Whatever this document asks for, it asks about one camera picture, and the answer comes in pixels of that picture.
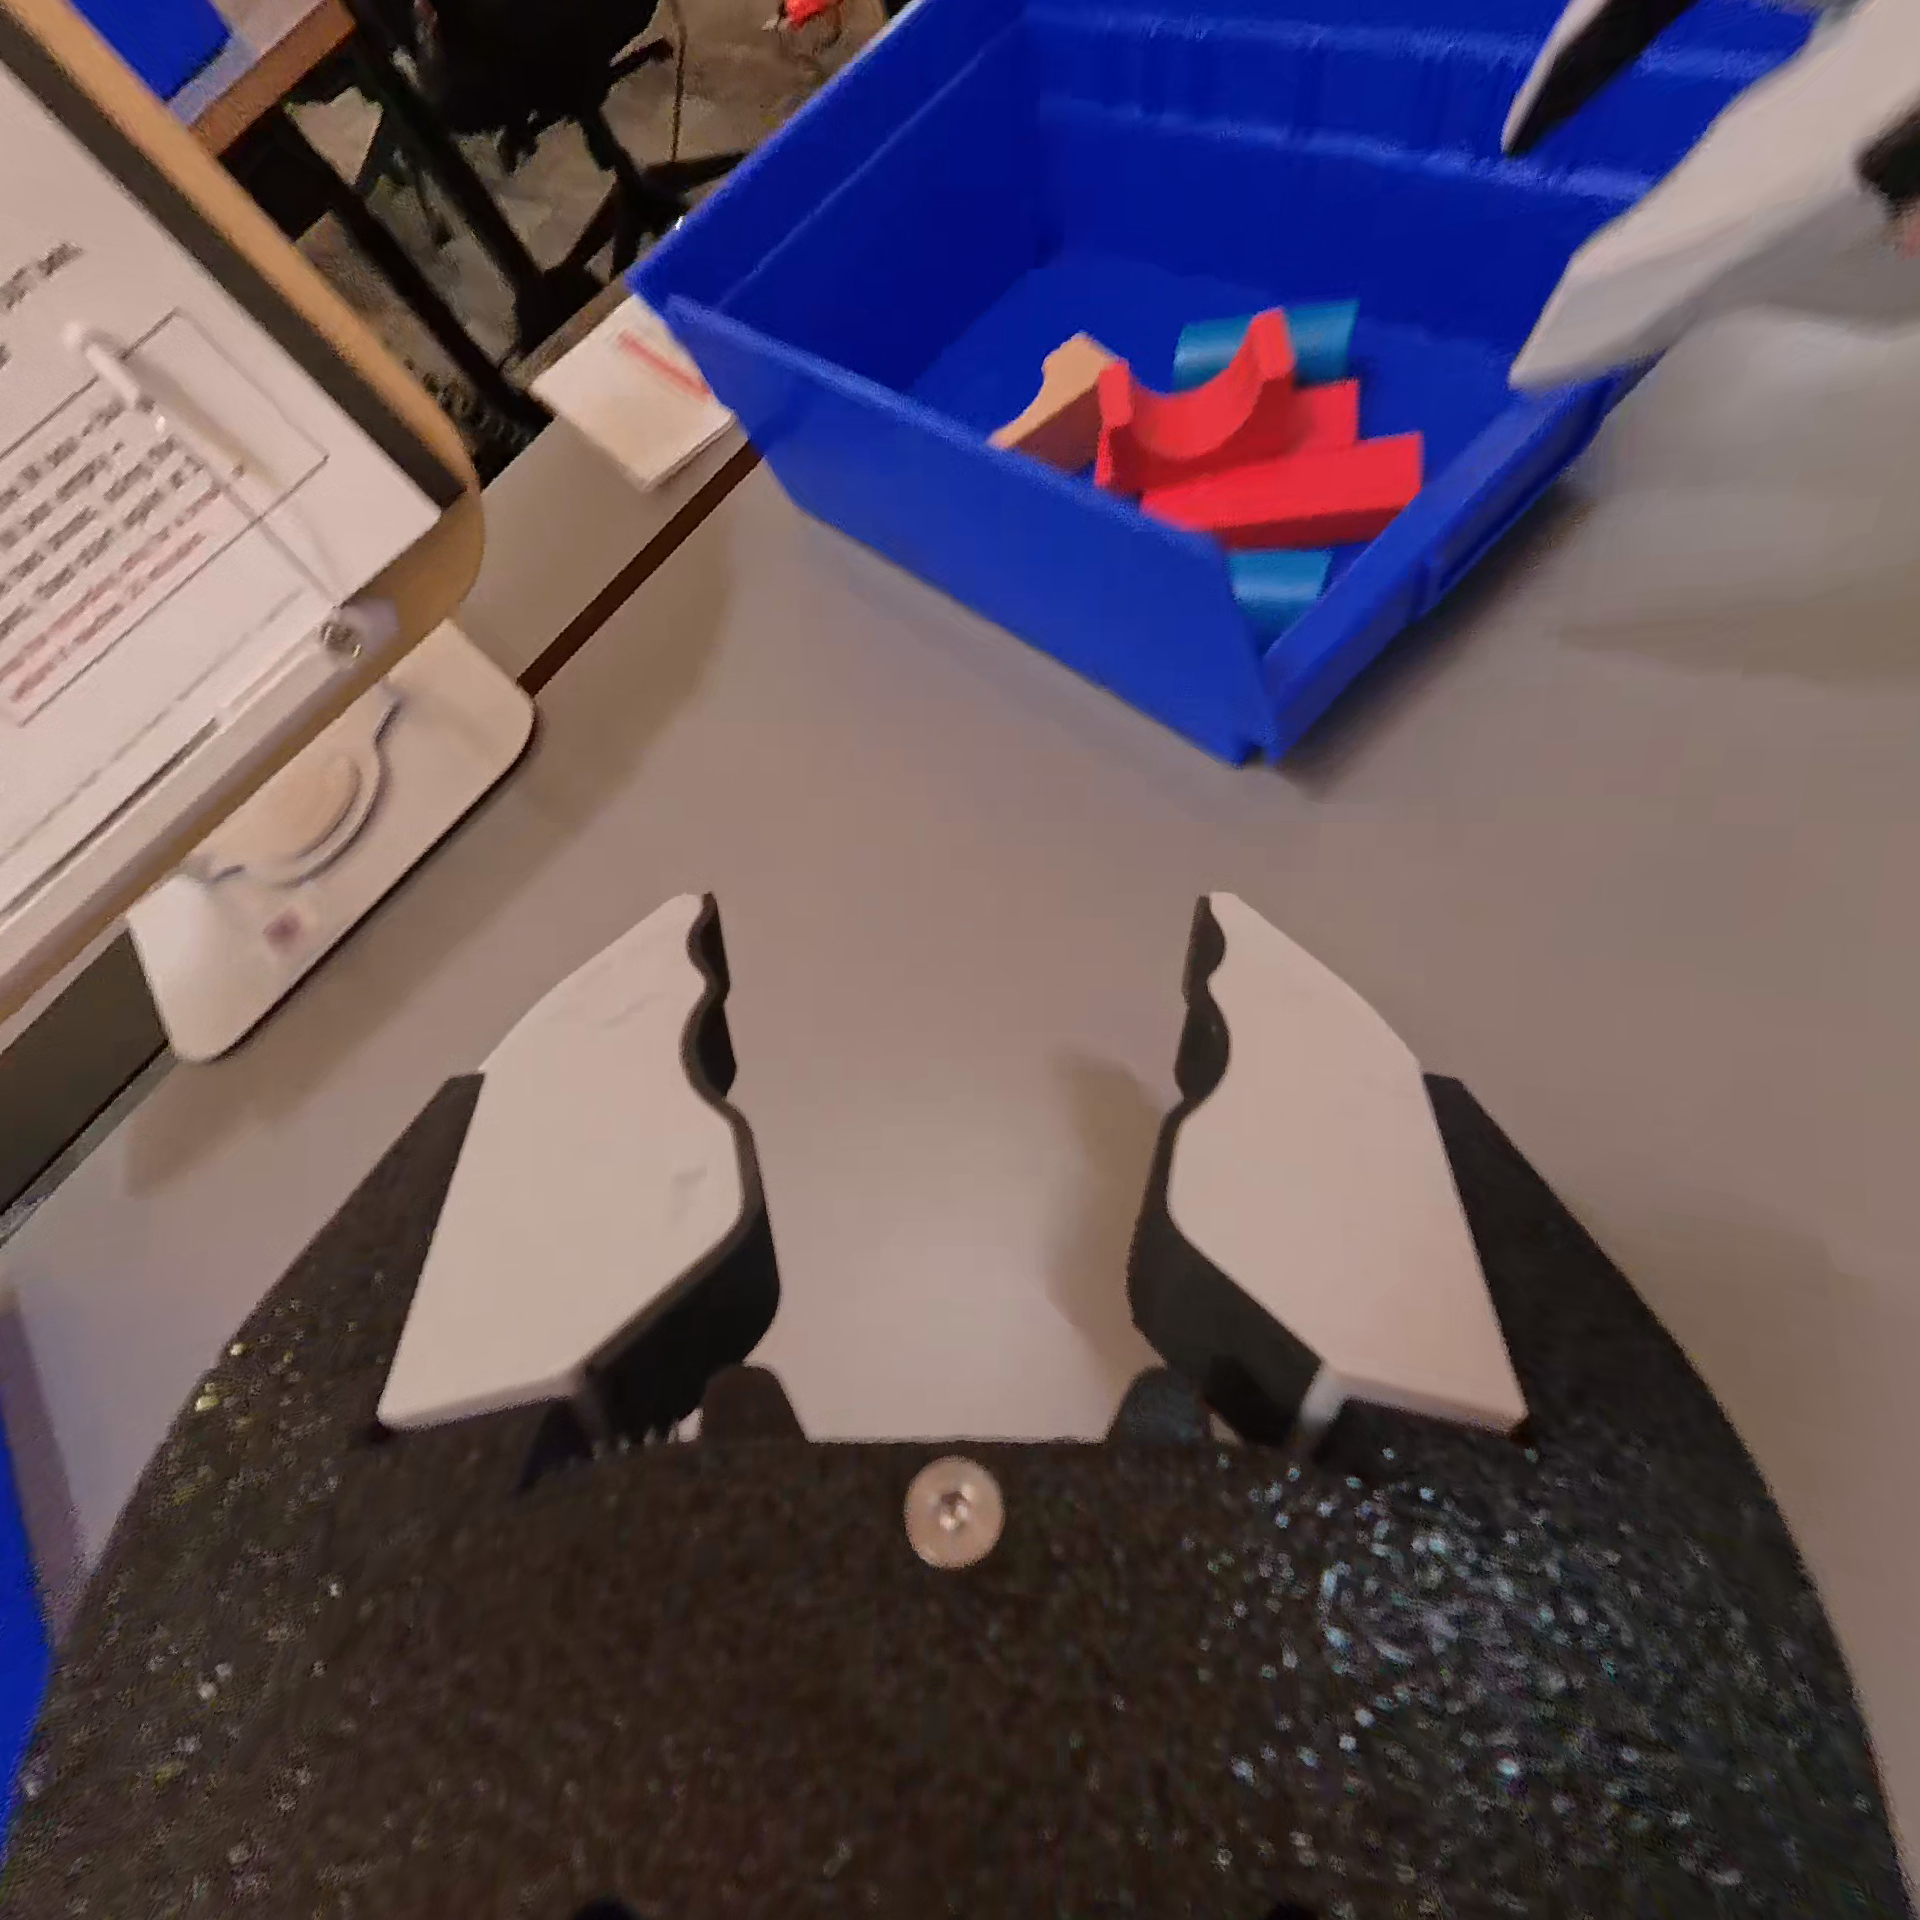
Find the red wooden plank block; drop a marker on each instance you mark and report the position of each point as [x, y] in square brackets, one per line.
[1307, 494]
[1330, 413]

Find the laminated paper sheet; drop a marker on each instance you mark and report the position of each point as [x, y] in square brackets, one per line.
[630, 406]

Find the red wooden arch block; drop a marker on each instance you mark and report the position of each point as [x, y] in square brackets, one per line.
[1186, 435]

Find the wooden board document stand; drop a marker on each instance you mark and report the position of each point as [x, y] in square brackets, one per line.
[451, 751]

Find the tan wooden arch block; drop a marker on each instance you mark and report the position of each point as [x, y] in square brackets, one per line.
[1050, 413]

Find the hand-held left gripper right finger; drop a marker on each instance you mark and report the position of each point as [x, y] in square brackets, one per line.
[1320, 1202]

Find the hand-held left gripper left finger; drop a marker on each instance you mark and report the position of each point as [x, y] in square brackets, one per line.
[586, 1202]

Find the small clear label packet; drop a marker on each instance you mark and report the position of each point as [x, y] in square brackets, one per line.
[282, 931]

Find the black office chair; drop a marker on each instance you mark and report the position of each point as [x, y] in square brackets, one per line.
[540, 60]

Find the printed instruction sheet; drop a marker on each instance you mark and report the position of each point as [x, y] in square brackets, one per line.
[150, 494]

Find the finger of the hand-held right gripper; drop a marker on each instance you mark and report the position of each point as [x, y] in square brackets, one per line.
[1725, 242]
[1554, 91]

